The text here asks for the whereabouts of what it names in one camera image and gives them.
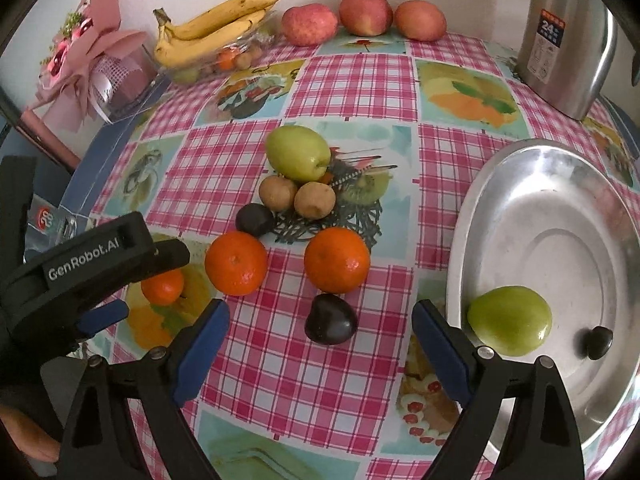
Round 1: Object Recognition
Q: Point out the large orange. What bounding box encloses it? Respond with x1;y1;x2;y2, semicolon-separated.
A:
304;227;371;295
205;231;269;296

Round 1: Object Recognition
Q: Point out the blue grid tablecloth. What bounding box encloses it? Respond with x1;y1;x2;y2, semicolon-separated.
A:
60;75;173;216

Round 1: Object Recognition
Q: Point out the red apple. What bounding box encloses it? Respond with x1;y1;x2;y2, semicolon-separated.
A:
339;0;393;37
281;3;339;47
394;0;447;42

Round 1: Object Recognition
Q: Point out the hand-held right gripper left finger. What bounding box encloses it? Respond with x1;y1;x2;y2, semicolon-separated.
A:
59;299;232;480

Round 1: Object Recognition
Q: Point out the square glass vase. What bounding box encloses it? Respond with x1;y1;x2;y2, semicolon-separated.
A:
97;45;161;123

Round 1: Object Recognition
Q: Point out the stainless steel thermos kettle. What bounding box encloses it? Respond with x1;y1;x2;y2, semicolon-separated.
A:
517;0;618;121

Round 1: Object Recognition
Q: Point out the person's left hand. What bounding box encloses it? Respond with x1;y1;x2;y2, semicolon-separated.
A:
0;404;62;464

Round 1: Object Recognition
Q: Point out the pink chair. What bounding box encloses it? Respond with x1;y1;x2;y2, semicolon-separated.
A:
17;110;83;168

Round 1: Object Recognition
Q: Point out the yellow banana bunch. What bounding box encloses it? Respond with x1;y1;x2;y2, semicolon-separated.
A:
152;0;284;68

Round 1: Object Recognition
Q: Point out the dark purple plum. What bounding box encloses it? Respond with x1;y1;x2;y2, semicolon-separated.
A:
304;294;359;345
235;203;275;237

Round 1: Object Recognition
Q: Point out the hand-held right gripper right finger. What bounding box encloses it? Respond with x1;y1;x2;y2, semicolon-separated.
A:
411;299;586;480

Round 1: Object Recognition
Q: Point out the round metal basin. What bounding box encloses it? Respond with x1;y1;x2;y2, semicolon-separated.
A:
446;138;640;471

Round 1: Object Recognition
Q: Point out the clear plastic fruit container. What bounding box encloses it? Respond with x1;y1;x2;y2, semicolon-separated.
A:
165;10;281;85

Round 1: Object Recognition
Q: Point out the small orange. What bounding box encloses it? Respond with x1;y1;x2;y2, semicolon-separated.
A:
141;269;186;307

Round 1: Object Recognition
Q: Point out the glass mug with round logo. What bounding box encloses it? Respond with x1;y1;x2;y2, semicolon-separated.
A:
27;195;96;256

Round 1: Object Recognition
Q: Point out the small dark plum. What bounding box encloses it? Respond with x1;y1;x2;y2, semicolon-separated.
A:
587;326;614;360

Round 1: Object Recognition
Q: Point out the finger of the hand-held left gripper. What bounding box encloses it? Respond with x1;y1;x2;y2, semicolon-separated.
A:
149;238;191;278
76;302;130;338

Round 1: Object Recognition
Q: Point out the brown kiwi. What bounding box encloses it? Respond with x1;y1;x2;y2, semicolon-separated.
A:
258;175;299;212
294;181;336;219

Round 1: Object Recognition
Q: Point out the pink checked printed tablecloth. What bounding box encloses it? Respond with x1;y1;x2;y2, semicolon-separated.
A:
65;30;640;480

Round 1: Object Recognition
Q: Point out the pink flower bouquet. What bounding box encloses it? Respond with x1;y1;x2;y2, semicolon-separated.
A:
27;0;151;133

